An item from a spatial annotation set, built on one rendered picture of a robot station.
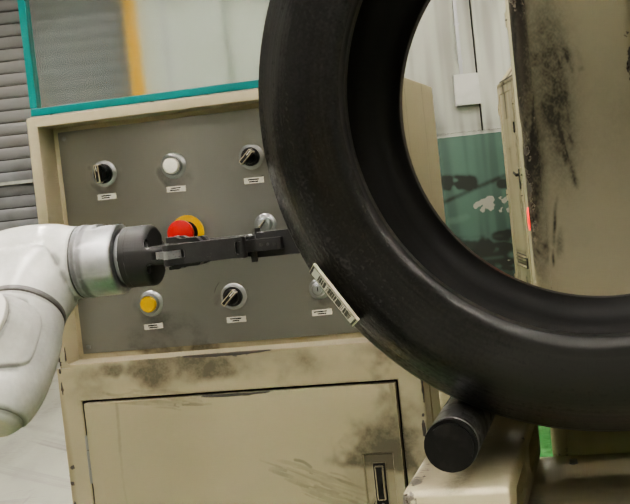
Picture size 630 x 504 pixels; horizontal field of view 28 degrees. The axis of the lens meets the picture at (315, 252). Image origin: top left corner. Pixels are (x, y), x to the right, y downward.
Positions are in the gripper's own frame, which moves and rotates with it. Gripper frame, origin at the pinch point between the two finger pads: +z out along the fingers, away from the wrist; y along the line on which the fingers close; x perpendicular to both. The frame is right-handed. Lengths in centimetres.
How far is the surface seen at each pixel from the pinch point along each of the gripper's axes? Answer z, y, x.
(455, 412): 23.9, -40.4, 13.9
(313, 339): -6.1, 31.9, 15.9
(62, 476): -204, 346, 106
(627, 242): 39.2, -6.2, 3.4
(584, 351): 35, -43, 9
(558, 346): 33, -43, 9
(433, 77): -100, 884, -84
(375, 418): 2.9, 26.4, 27.0
